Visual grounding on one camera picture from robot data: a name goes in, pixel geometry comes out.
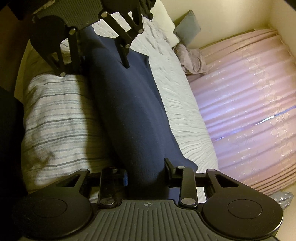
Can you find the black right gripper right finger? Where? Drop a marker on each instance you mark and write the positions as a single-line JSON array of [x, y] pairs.
[[183, 178]]

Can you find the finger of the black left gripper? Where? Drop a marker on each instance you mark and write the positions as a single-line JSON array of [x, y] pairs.
[[122, 41], [71, 35]]

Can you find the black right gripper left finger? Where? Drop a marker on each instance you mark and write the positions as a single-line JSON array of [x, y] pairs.
[[112, 185]]

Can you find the navy blue garment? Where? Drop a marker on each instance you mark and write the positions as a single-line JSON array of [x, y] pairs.
[[132, 117]]

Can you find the cream pillow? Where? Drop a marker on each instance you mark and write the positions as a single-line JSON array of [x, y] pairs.
[[164, 22]]

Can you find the white textured bed cover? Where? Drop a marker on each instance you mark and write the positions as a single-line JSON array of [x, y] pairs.
[[61, 132]]

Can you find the grey cushion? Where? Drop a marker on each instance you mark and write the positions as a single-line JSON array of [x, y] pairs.
[[187, 27]]

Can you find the lilac crumpled cloth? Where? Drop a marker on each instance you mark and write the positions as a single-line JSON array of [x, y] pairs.
[[192, 60]]

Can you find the pink pleated curtain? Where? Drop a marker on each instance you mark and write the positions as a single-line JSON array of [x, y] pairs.
[[247, 101]]

